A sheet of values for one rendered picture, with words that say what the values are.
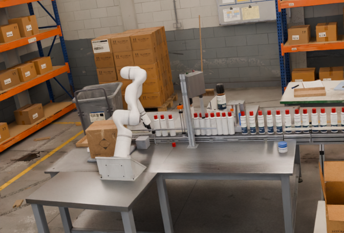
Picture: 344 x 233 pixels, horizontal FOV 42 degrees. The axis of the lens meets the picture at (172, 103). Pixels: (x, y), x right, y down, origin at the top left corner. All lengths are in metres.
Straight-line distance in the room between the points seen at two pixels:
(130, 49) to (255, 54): 2.36
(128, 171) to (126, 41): 4.26
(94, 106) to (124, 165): 2.90
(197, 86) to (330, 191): 1.50
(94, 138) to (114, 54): 3.82
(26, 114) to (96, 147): 4.02
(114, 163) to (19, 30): 4.82
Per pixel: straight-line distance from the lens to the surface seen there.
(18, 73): 7.71
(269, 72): 8.39
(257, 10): 8.07
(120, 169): 3.51
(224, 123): 3.92
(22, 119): 7.96
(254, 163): 3.50
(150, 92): 7.56
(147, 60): 7.42
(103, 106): 6.27
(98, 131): 3.90
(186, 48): 8.70
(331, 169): 2.84
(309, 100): 4.95
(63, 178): 3.82
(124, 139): 3.55
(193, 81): 3.73
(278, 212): 4.04
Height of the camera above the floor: 2.35
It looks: 17 degrees down
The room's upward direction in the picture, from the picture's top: 9 degrees counter-clockwise
